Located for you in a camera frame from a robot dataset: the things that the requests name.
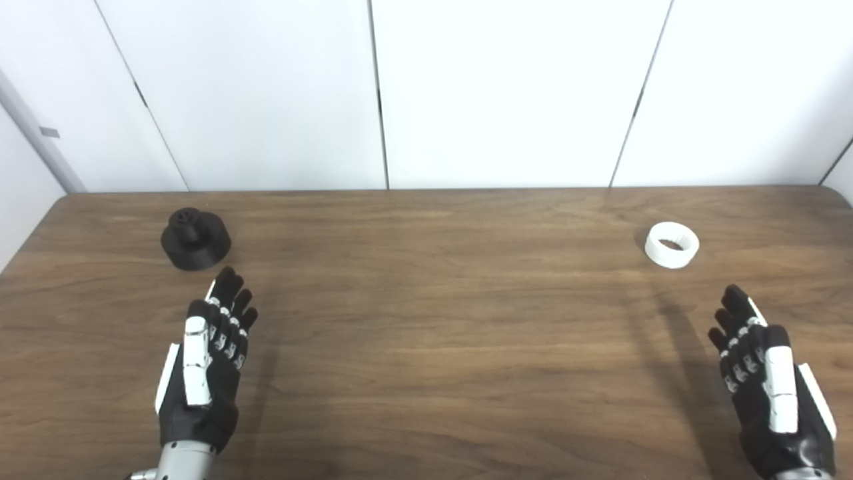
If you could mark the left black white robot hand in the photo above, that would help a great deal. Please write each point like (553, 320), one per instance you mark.
(220, 400)

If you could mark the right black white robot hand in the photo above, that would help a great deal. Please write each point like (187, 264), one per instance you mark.
(760, 426)

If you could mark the round black plastic part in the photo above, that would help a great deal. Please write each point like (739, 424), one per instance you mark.
(196, 250)

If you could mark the grey wall corner post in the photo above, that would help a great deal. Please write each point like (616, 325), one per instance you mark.
(38, 141)

